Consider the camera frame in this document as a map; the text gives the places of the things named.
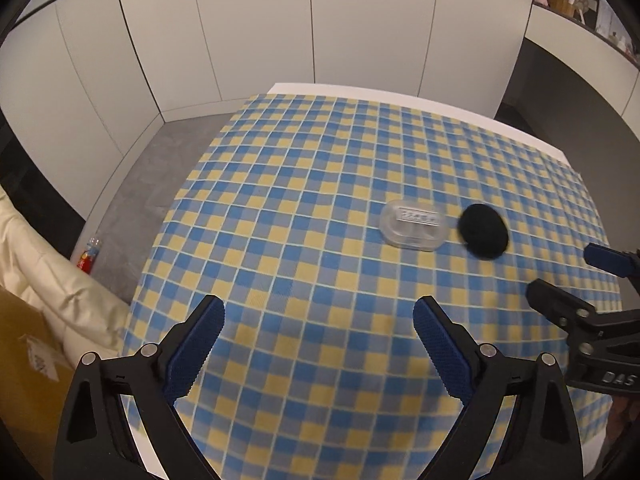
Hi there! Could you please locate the clear plastic case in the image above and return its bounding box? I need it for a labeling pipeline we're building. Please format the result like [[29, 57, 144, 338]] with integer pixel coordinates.
[[379, 200, 449, 251]]

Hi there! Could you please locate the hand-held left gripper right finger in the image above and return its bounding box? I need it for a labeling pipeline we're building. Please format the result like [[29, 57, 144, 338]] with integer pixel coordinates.
[[413, 296, 583, 480]]

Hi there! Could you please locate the brown cardboard box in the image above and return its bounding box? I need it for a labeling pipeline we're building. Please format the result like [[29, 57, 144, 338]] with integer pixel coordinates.
[[0, 285, 76, 448]]

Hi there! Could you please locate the blue yellow checkered tablecloth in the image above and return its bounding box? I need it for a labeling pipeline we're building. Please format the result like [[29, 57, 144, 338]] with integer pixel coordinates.
[[121, 92, 623, 478]]

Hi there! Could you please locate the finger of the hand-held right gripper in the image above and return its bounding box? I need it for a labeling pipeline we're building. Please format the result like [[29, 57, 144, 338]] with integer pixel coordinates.
[[526, 279, 640, 356], [584, 243, 640, 301]]

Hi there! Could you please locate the black round puff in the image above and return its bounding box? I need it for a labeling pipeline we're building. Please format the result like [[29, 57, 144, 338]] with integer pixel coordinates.
[[457, 202, 508, 260]]

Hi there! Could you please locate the person's right hand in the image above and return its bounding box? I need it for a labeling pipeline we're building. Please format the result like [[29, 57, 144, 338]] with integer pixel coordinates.
[[607, 392, 640, 441]]

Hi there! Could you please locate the yellow box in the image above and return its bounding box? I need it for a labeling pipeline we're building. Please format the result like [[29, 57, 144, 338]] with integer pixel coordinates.
[[550, 0, 596, 21]]

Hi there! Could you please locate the red drink bottle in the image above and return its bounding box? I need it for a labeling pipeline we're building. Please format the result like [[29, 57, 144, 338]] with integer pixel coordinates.
[[76, 237, 103, 273]]

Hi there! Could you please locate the cream padded chair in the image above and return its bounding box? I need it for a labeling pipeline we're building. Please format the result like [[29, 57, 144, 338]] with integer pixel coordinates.
[[0, 192, 131, 361]]

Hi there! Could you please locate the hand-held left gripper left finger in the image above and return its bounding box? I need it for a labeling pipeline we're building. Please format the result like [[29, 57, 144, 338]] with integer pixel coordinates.
[[54, 295, 226, 480]]

